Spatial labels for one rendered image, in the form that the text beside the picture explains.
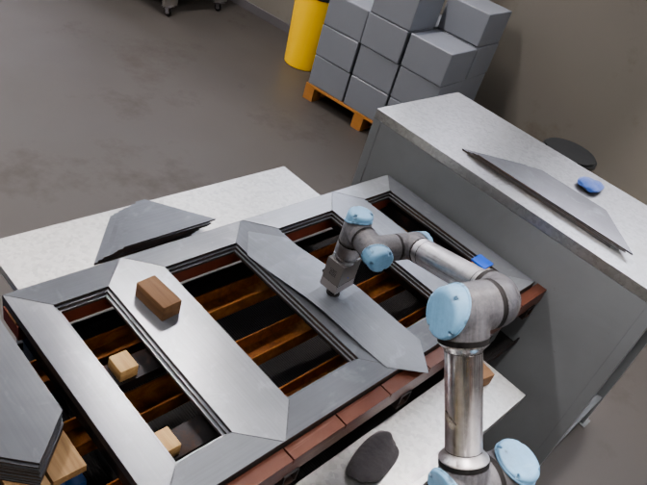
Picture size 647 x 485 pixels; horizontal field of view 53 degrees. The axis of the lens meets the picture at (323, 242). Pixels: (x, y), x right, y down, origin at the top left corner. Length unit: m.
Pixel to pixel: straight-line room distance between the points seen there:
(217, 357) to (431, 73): 3.21
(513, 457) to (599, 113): 3.80
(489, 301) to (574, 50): 3.85
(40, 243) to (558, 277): 1.73
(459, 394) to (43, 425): 0.90
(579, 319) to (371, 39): 2.90
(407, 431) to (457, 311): 0.63
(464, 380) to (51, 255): 1.27
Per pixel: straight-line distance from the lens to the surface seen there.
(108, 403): 1.60
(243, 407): 1.63
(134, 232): 2.15
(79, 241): 2.16
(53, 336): 1.74
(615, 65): 5.09
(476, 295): 1.43
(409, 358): 1.90
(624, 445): 3.44
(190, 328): 1.78
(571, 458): 3.20
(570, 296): 2.46
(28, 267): 2.07
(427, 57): 4.57
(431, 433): 1.98
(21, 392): 1.62
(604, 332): 2.46
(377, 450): 1.83
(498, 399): 2.18
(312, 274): 2.02
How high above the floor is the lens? 2.11
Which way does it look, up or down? 35 degrees down
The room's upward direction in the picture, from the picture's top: 18 degrees clockwise
